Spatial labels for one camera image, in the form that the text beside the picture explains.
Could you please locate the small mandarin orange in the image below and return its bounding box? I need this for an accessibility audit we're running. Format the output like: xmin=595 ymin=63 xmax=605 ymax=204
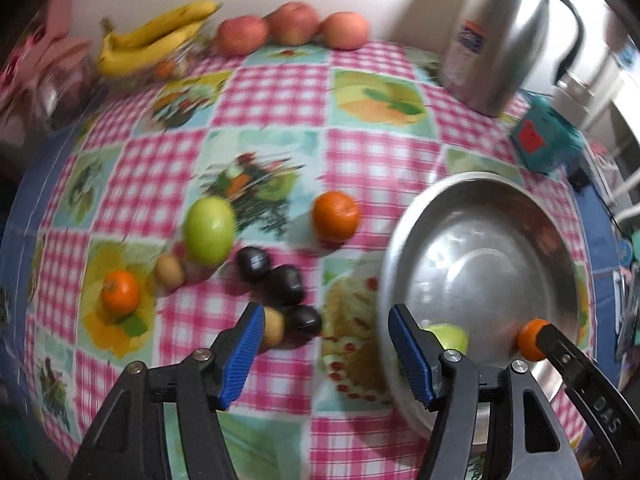
xmin=517 ymin=319 xmax=550 ymax=362

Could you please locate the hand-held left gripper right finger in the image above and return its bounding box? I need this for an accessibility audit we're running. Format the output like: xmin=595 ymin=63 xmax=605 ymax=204
xmin=388 ymin=303 xmax=586 ymax=480

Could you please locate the bunch of yellow bananas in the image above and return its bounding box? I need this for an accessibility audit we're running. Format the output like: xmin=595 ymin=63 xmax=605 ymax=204
xmin=96 ymin=0 xmax=222 ymax=78

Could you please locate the pink wrapped gift jar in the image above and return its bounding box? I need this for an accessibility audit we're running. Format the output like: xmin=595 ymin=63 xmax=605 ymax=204
xmin=0 ymin=0 xmax=98 ymax=131

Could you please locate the black adapter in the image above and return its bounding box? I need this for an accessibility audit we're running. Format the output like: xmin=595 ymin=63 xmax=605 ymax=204
xmin=569 ymin=165 xmax=593 ymax=193

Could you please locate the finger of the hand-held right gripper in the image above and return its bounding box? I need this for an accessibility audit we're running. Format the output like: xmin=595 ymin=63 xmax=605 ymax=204
xmin=537 ymin=324 xmax=640 ymax=466

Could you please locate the teal box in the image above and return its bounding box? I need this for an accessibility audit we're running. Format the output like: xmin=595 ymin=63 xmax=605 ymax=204
xmin=509 ymin=92 xmax=585 ymax=175

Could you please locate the clear glass bowl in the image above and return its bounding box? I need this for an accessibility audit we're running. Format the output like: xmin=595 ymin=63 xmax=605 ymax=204
xmin=107 ymin=25 xmax=211 ymax=91

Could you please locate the stainless steel thermos jug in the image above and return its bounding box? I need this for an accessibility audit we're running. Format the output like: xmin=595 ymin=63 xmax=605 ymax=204
xmin=439 ymin=0 xmax=586 ymax=118

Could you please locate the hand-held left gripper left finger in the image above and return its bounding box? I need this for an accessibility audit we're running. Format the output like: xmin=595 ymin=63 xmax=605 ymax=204
xmin=75 ymin=303 xmax=266 ymax=480

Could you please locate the green apple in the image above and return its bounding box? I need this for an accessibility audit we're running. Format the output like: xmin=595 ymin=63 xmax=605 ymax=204
xmin=181 ymin=197 xmax=237 ymax=266
xmin=422 ymin=323 xmax=471 ymax=356

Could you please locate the pink checked fruit print tablecloth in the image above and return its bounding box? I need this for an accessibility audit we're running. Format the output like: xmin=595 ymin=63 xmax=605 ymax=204
xmin=27 ymin=40 xmax=593 ymax=480

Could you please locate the small tan fruit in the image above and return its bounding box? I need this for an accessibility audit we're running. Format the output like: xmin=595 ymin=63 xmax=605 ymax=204
xmin=260 ymin=307 xmax=287 ymax=348
xmin=153 ymin=254 xmax=185 ymax=290

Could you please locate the metal bowl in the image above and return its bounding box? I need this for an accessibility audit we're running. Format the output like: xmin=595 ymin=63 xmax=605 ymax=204
xmin=378 ymin=171 xmax=593 ymax=446

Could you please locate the red apple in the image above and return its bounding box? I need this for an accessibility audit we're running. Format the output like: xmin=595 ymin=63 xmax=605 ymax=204
xmin=216 ymin=16 xmax=270 ymax=57
xmin=265 ymin=2 xmax=321 ymax=46
xmin=318 ymin=11 xmax=371 ymax=51

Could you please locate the dark plum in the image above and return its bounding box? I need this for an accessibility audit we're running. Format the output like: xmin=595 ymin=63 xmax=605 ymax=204
xmin=265 ymin=266 xmax=305 ymax=306
xmin=282 ymin=305 xmax=322 ymax=338
xmin=236 ymin=246 xmax=271 ymax=283

